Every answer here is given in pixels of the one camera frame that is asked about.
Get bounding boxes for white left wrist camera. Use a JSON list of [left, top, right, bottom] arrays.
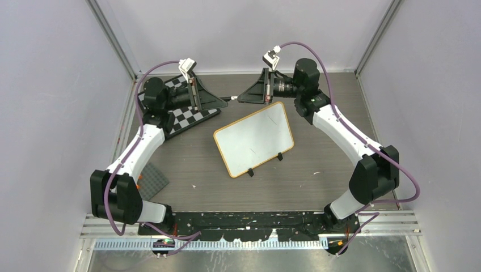
[[178, 58, 197, 77]]

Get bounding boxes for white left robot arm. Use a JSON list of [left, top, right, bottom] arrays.
[[90, 72, 228, 235]]

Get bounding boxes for orange curved block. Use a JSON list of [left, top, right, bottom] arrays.
[[136, 174, 142, 189]]

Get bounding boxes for grey studded baseplate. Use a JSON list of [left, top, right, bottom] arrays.
[[139, 163, 170, 201]]

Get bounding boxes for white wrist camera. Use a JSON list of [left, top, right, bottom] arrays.
[[178, 58, 197, 77], [262, 45, 281, 70]]

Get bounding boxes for aluminium frame rail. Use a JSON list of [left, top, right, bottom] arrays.
[[81, 210, 421, 252]]

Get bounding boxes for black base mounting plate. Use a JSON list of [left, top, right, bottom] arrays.
[[138, 211, 359, 242]]

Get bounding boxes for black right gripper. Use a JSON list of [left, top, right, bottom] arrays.
[[238, 69, 302, 106]]

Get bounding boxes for yellow framed whiteboard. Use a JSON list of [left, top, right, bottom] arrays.
[[213, 101, 294, 178]]

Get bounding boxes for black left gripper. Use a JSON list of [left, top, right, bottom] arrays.
[[163, 76, 227, 113]]

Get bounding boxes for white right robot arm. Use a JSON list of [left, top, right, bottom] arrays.
[[237, 58, 399, 233]]

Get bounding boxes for black white chessboard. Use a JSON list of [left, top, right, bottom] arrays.
[[138, 75, 221, 140]]

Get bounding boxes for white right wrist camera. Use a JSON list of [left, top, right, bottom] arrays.
[[262, 45, 281, 70]]

